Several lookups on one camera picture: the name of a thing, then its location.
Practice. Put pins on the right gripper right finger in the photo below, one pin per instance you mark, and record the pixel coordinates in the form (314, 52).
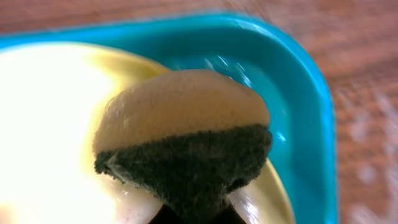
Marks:
(228, 216)

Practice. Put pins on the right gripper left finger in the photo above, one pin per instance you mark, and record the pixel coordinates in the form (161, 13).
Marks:
(165, 216)

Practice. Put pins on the dark green sponge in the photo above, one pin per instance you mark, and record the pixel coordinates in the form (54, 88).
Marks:
(188, 137)

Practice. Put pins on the yellow-green plate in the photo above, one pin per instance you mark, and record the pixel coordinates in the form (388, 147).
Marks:
(53, 97)

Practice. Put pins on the teal plastic tray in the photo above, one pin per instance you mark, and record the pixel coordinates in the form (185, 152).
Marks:
(258, 55)

